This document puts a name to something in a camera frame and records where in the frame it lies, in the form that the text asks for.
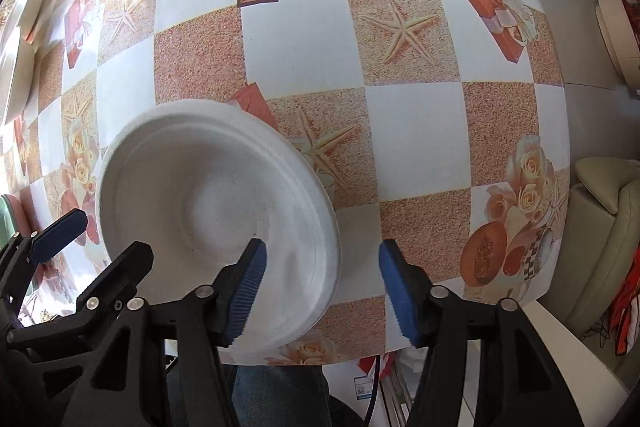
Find white paper bowl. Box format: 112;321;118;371
96;100;341;362

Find person's legs in jeans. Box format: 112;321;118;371
232;366;332;427

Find green sofa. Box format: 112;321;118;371
539;156;640;341

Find checkered patterned tablecloth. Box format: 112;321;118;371
1;0;570;364

